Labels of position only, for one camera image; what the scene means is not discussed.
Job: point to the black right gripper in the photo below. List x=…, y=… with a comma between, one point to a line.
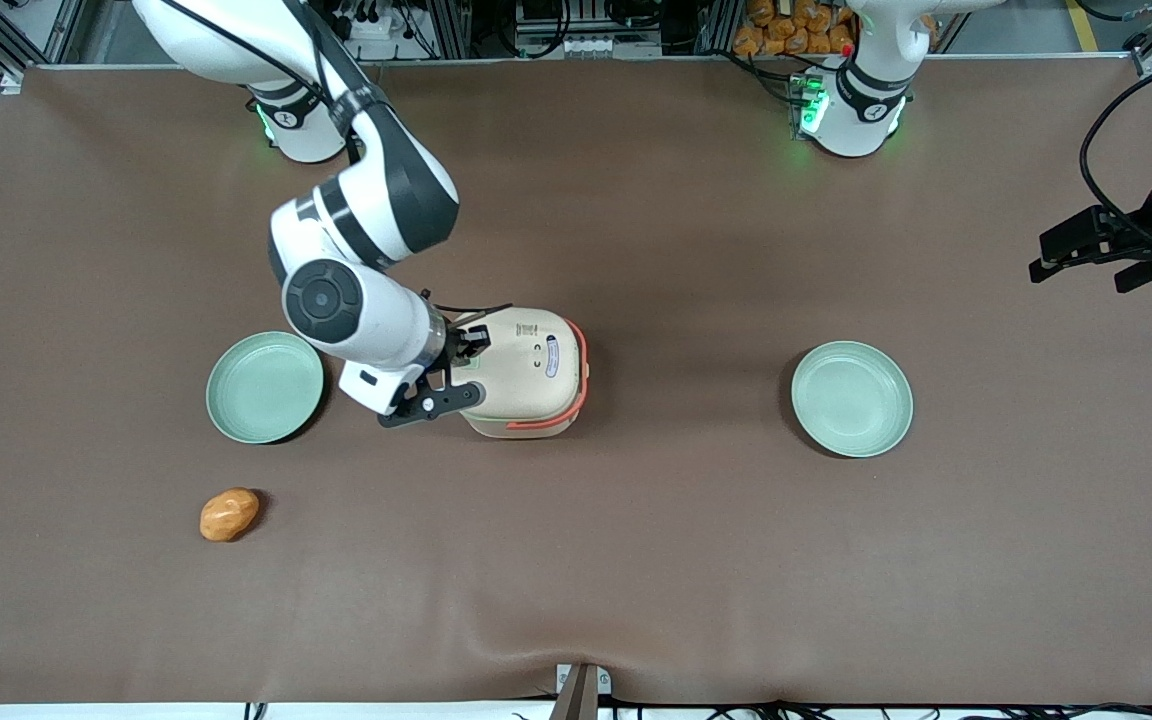
x=457, y=350

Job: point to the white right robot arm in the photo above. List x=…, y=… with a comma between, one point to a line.
x=386, y=200

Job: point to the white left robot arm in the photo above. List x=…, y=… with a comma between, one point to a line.
x=861, y=105

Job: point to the light green round plate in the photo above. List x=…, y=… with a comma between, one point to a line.
x=264, y=395
x=851, y=400

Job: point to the brown table mat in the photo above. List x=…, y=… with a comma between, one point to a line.
x=636, y=570

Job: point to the orange-brown bread roll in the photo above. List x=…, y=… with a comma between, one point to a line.
x=228, y=515

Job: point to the white power strip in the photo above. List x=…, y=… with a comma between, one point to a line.
x=376, y=25

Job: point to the crate of bread rolls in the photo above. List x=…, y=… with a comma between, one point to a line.
x=791, y=30

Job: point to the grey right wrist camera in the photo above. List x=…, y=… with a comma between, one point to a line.
x=371, y=385

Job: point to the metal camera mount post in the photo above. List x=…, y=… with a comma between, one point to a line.
x=576, y=695

